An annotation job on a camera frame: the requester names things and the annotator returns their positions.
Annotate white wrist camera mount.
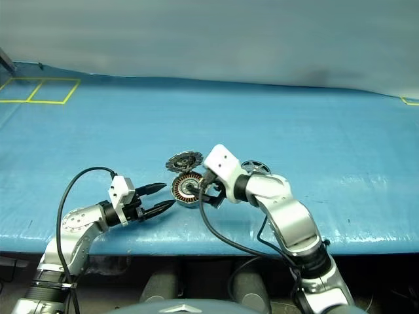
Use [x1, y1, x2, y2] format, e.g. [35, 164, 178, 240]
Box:
[109, 175, 135, 226]
[202, 143, 245, 204]

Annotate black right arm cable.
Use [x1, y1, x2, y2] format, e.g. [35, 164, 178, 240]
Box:
[198, 175, 305, 314]

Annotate grey rounded shape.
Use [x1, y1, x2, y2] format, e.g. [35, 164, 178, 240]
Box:
[139, 271, 179, 304]

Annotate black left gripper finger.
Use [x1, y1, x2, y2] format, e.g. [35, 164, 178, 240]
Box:
[135, 182, 168, 198]
[142, 200, 177, 220]

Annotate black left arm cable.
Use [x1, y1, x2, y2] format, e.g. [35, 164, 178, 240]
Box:
[56, 166, 118, 314]

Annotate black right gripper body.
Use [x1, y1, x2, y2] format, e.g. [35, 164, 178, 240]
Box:
[211, 183, 228, 207]

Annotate silver motor end cover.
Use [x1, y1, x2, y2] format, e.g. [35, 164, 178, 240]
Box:
[165, 150, 204, 174]

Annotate silver motor bell housing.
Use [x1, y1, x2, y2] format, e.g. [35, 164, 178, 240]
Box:
[241, 159, 271, 177]

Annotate white backdrop board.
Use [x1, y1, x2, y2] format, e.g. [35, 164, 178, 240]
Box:
[0, 0, 419, 97]

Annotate blue plastic table cover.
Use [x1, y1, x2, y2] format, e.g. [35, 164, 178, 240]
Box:
[0, 60, 419, 258]

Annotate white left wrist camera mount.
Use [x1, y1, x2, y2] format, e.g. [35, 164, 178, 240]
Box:
[109, 175, 135, 226]

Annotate silver motor housing copper windings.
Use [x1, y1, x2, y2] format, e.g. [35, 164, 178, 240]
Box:
[170, 171, 206, 210]

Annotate silver metal bar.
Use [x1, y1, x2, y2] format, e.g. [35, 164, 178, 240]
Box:
[0, 47, 16, 73]

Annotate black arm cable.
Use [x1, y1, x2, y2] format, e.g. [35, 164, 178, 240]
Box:
[56, 166, 118, 314]
[198, 175, 305, 314]

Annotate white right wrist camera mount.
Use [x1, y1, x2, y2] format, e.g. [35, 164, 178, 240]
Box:
[202, 143, 245, 204]

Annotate grey blue robot torso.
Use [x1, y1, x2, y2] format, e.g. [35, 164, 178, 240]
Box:
[107, 297, 299, 314]

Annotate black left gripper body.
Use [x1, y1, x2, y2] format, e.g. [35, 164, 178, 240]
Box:
[125, 192, 147, 224]

